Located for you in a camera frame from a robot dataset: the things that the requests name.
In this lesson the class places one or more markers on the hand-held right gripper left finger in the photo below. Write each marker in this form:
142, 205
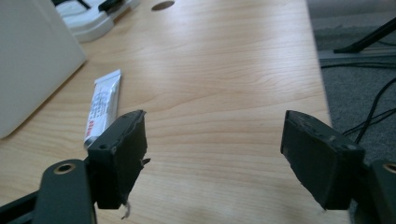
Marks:
116, 161

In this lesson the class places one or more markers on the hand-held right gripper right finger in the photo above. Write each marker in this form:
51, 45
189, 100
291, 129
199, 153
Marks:
320, 161

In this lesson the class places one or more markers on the white tube with red label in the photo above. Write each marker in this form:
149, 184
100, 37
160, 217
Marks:
102, 107

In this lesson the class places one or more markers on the black metal stand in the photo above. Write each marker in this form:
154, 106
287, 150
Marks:
365, 39

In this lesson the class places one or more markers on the white box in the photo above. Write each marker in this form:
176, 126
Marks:
32, 59

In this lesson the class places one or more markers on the white round device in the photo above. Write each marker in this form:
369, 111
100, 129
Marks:
93, 18

